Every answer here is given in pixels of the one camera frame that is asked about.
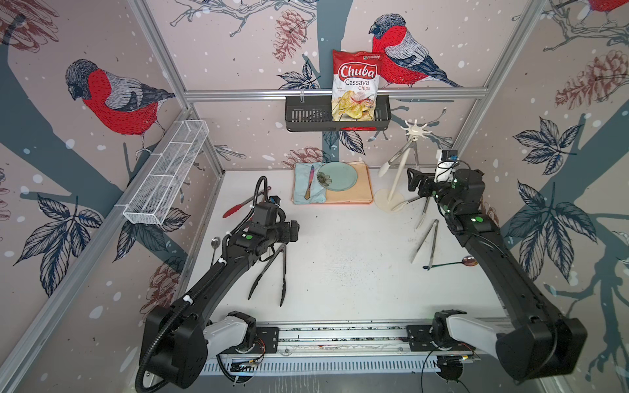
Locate black steel tongs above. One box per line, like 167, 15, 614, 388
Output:
247, 242, 289, 308

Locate red silicone tongs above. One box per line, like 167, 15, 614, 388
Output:
222, 186, 272, 219

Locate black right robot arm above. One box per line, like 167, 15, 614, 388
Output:
407, 169, 587, 382

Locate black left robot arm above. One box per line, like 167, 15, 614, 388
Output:
134, 200, 299, 392

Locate plain steel tongs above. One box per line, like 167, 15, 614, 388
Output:
391, 196, 430, 229

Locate cream utensil rack stand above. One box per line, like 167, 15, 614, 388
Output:
373, 120, 428, 213

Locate light blue cloth napkin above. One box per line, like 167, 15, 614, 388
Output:
293, 163, 326, 206

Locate orange tray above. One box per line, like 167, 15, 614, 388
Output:
292, 160, 374, 206

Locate silver spoon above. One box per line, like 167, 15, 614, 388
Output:
211, 237, 222, 266

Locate green ceramic plate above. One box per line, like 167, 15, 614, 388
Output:
317, 162, 358, 192

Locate Chuba cassava chips bag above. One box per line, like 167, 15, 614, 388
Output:
331, 50, 383, 122

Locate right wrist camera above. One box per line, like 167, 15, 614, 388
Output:
434, 149, 459, 183

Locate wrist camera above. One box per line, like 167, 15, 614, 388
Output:
266, 195, 281, 206
434, 149, 459, 183

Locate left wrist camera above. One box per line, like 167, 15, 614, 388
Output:
266, 195, 281, 206

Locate cream handled utensil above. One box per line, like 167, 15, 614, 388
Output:
410, 219, 439, 270

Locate colourful handled knife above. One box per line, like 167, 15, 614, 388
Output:
304, 165, 315, 201

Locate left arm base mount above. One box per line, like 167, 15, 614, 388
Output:
221, 311, 279, 355

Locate black wire shelf basket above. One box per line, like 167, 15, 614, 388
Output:
284, 95, 391, 132

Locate white mesh wall basket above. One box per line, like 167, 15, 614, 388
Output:
123, 120, 209, 225

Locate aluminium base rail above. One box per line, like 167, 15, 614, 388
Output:
199, 319, 511, 384

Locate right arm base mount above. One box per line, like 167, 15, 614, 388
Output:
404, 309, 475, 352

